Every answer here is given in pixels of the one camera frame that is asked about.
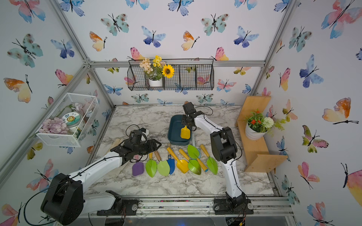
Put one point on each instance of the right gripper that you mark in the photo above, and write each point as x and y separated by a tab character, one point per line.
182	120

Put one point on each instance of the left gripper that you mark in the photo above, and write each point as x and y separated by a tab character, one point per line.
152	147

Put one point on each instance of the green leaf shovel yellow handle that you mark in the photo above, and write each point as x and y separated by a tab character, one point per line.
151	166

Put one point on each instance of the green shovel wooden handle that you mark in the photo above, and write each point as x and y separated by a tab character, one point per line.
163	166

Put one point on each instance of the purple shovel pink handle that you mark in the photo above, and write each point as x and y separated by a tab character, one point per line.
138	167

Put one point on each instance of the yellow scoop shovel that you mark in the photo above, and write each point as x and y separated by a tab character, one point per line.
182	165

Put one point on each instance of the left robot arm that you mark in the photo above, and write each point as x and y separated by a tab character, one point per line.
65	200

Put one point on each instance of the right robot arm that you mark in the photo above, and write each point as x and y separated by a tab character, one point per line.
224	149

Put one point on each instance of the dark teal storage box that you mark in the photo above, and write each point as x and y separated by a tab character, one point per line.
174	132

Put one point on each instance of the sunflower bouquet white pot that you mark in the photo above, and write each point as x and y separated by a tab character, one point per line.
156	70

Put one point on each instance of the red flower plant white pot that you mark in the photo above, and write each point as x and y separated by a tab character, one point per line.
258	125

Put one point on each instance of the wooden zigzag shelf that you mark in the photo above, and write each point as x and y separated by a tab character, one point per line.
255	148

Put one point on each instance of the round green tin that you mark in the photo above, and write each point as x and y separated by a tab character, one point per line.
72	119

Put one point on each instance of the pink artificial flowers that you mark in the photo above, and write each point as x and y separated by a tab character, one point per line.
54	126

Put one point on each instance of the blue shovel wooden handle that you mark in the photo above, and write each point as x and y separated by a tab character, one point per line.
171	162

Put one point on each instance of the black wire wall basket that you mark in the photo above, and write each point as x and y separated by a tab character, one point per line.
186	75

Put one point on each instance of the green narrow shovel yellow handle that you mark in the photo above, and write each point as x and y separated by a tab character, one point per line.
211	162

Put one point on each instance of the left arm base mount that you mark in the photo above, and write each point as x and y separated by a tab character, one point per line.
120	207

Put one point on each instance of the white wire mesh basket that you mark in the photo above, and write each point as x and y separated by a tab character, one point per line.
87	106

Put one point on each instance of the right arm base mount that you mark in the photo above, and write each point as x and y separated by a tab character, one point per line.
232	206

